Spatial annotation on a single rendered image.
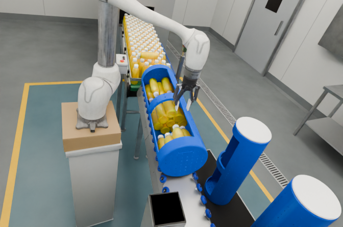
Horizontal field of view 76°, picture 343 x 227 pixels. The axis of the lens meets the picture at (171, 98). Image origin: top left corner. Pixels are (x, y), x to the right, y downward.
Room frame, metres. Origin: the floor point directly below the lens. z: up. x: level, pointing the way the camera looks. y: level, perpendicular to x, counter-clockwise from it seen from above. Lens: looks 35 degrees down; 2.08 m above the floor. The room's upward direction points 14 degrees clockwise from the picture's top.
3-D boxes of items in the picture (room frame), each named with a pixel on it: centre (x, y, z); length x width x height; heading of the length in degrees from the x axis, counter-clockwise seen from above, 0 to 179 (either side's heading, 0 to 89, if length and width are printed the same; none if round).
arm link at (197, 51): (1.03, -0.07, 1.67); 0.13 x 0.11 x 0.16; 0
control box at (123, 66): (1.81, 0.53, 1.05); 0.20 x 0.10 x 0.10; 21
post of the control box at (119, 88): (1.81, 0.53, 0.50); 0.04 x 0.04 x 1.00; 21
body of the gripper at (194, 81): (1.02, -0.07, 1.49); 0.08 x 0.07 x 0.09; 111
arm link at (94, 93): (0.99, 0.44, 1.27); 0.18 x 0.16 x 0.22; 0
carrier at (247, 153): (1.35, -0.67, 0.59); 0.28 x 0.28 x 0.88
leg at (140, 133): (1.63, 0.23, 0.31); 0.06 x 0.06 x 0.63; 21
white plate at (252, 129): (1.35, -0.67, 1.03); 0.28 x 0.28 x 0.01
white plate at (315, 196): (0.87, -0.97, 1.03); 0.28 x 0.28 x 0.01
